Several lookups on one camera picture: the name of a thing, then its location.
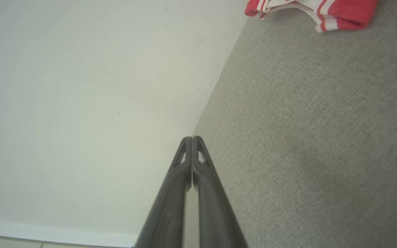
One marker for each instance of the white baseboard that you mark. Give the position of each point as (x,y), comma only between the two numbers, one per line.
(47,230)

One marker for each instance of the red white lettered jersey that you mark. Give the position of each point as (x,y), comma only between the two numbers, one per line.
(343,13)

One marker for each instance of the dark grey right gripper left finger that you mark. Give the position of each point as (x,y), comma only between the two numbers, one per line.
(171,206)

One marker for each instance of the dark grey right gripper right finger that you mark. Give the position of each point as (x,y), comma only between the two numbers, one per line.
(215,213)

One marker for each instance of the grey fabric sofa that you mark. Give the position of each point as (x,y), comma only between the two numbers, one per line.
(322,137)

